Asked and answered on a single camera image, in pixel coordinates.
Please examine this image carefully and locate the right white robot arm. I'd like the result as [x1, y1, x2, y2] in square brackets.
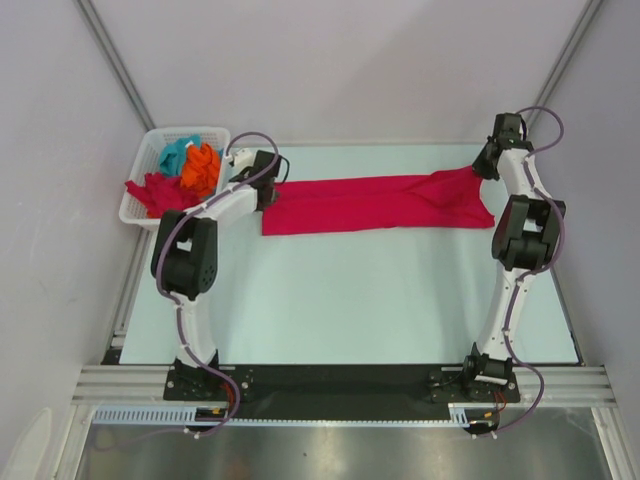
[461, 107, 566, 401]

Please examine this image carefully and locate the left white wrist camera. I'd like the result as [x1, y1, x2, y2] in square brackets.
[224, 148, 255, 173]

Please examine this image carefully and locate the teal t shirt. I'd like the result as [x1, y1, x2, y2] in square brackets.
[158, 135, 201, 177]

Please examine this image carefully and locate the white plastic laundry basket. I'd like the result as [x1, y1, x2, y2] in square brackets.
[119, 126, 231, 231]

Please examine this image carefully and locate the orange t shirt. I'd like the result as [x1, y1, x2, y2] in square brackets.
[180, 143, 221, 198]

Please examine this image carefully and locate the right aluminium frame post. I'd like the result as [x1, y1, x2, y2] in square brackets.
[518, 0, 607, 152]

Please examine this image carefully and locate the left aluminium frame post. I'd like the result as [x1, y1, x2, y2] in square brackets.
[73, 0, 157, 131]

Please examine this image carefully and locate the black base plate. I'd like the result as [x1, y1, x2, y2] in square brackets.
[163, 362, 521, 422]

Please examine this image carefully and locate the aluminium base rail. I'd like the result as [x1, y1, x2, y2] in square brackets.
[69, 319, 616, 409]

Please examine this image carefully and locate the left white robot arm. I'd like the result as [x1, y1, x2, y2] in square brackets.
[151, 149, 290, 401]

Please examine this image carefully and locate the aluminium frame post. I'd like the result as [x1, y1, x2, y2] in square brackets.
[518, 0, 607, 152]
[73, 0, 157, 131]

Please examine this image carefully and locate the red t shirt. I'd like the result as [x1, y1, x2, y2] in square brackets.
[262, 166, 495, 236]
[125, 172, 200, 218]

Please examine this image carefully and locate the slotted cable duct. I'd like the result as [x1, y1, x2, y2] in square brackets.
[93, 405, 470, 428]

